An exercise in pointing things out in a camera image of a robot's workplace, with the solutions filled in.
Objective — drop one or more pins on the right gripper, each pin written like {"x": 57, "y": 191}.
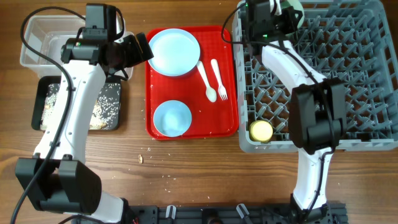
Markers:
{"x": 283, "y": 20}

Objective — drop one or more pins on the white plastic fork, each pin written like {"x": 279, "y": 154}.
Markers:
{"x": 221, "y": 89}

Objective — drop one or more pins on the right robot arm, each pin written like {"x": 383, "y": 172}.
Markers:
{"x": 317, "y": 119}

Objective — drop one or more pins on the white plastic spoon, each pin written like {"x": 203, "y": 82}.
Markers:
{"x": 210, "y": 92}

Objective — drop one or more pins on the red serving tray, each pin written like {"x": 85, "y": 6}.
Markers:
{"x": 209, "y": 120}

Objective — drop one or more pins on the food scraps and rice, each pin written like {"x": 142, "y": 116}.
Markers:
{"x": 105, "y": 113}

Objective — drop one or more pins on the yellow plastic cup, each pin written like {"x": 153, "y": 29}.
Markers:
{"x": 261, "y": 131}

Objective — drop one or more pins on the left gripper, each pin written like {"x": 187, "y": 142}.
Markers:
{"x": 137, "y": 56}

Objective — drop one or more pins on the grey dishwasher rack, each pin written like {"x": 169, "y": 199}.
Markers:
{"x": 349, "y": 40}

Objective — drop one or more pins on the light blue bowl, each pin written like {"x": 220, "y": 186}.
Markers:
{"x": 172, "y": 118}

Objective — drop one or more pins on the clear plastic waste bin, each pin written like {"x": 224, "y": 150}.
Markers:
{"x": 47, "y": 35}

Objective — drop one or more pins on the green bowl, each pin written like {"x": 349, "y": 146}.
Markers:
{"x": 296, "y": 4}

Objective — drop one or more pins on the black rectangular tray bin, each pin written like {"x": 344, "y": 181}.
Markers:
{"x": 40, "y": 96}

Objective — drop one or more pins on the light blue plate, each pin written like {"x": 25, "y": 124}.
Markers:
{"x": 176, "y": 52}

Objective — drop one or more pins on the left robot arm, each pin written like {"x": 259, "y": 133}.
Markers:
{"x": 56, "y": 179}

